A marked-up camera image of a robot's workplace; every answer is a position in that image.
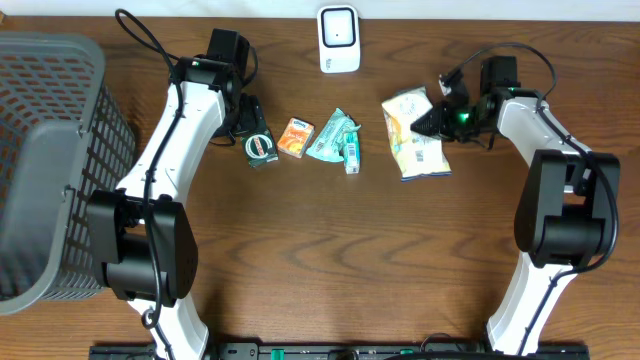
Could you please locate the yellow snack bag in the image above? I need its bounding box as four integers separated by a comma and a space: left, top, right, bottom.
381, 86, 452, 181

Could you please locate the orange snack packet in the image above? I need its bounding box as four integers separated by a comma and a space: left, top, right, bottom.
277, 117, 315, 158

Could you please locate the white barcode scanner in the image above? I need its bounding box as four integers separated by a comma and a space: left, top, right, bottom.
316, 5, 361, 74

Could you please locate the dark grey plastic basket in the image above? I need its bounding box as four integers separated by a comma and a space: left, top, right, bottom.
1, 32, 135, 315

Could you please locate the black round-logo packet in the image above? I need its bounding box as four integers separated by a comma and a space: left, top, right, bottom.
242, 130, 279, 168

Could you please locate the small teal white packet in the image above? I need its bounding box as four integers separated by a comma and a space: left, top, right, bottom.
343, 131, 361, 175

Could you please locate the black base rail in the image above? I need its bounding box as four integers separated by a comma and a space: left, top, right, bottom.
88, 341, 591, 360

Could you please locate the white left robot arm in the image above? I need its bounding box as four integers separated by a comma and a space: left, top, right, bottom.
87, 29, 264, 359

